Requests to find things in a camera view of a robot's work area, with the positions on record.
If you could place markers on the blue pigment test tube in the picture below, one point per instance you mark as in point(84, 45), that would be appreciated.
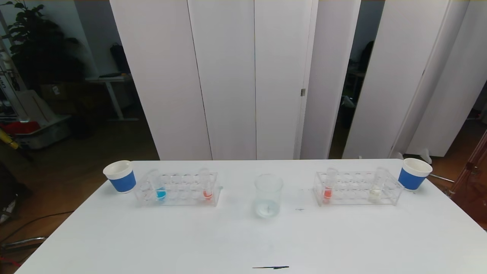
point(161, 194)

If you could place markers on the red pigment test tube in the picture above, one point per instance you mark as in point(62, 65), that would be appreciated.
point(207, 195)
point(327, 194)

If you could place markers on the clear plastic beaker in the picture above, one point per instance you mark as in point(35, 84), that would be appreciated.
point(268, 208)

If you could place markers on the clear acrylic test tube rack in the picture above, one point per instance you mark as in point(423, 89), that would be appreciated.
point(354, 192)
point(182, 198)

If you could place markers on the yellow pigment test tube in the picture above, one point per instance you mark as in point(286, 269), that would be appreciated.
point(375, 195)

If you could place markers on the white folding partition screen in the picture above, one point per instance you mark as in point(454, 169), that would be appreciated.
point(228, 76)
point(456, 95)
point(395, 76)

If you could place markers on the blue white paper cup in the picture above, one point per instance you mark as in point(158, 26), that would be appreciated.
point(412, 179)
point(121, 182)

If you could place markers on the white office desk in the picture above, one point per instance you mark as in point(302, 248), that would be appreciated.
point(110, 78)

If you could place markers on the black bag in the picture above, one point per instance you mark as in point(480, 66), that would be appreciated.
point(118, 57)

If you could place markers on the brown cardboard box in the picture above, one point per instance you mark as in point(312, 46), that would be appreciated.
point(57, 91)

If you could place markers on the grey wheeled base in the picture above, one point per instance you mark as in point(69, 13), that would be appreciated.
point(45, 135)

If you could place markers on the chrome light stand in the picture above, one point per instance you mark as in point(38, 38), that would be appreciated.
point(443, 177)

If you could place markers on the white slanted board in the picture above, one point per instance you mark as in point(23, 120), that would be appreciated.
point(34, 106)

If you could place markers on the red flat case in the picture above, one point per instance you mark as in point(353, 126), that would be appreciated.
point(19, 128)

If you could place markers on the dark green potted plant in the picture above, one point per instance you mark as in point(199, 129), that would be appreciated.
point(38, 45)

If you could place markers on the yellow black tool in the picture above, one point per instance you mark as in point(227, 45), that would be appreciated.
point(8, 140)

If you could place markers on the chrome tripod leg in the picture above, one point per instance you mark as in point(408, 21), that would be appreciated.
point(26, 240)

